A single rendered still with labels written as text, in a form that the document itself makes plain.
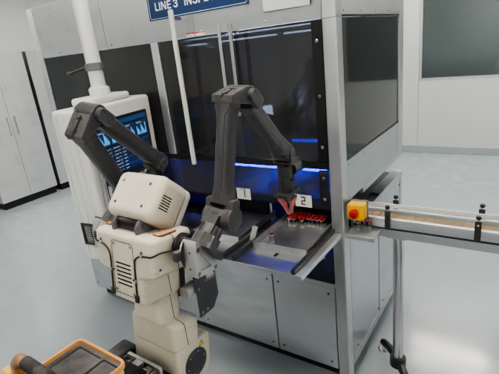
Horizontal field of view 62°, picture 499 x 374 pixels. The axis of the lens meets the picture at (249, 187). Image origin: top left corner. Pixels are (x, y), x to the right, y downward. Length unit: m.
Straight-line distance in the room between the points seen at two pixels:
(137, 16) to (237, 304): 1.67
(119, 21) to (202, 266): 1.60
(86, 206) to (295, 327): 1.25
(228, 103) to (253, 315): 1.55
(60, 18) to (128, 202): 1.76
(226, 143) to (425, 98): 5.34
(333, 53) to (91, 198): 1.25
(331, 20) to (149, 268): 1.14
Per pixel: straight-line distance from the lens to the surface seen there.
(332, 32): 1.75
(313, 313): 2.26
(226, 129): 1.23
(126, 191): 1.34
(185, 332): 1.46
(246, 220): 2.16
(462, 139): 6.45
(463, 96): 6.34
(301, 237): 1.92
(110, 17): 2.54
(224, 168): 1.24
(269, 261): 1.75
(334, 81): 1.76
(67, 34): 2.85
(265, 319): 2.46
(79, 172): 2.07
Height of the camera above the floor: 1.73
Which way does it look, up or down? 19 degrees down
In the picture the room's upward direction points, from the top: 7 degrees counter-clockwise
